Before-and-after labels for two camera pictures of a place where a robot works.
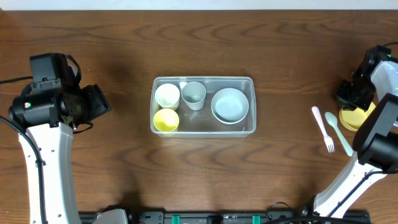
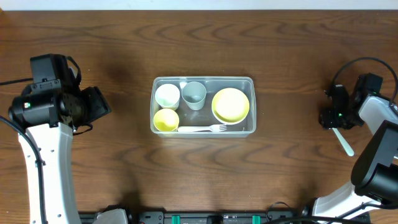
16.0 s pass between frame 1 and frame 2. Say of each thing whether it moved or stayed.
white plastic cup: stayed
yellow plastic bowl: moved
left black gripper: stayed
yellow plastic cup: stayed
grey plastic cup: stayed
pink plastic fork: moved
